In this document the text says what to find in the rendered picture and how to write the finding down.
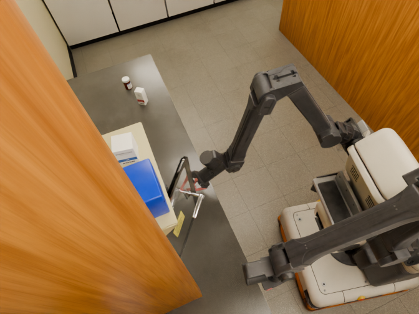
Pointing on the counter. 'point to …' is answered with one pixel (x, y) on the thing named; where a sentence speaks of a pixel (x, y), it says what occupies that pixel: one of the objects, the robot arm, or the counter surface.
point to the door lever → (196, 203)
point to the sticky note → (179, 224)
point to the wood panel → (70, 201)
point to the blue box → (148, 186)
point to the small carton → (125, 148)
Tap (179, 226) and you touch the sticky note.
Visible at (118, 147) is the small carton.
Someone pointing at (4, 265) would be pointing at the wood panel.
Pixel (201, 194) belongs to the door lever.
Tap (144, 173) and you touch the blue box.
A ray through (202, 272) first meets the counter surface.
